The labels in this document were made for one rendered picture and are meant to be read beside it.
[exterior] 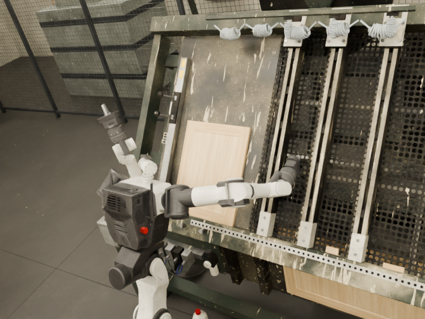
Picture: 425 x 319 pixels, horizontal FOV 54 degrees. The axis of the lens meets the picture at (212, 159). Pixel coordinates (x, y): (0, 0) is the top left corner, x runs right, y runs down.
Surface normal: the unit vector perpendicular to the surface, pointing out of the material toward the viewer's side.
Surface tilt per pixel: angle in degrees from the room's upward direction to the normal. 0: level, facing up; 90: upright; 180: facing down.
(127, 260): 22
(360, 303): 90
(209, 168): 51
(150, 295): 64
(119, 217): 82
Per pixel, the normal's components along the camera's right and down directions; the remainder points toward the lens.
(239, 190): -0.07, -0.13
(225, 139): -0.53, -0.10
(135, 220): 0.83, 0.15
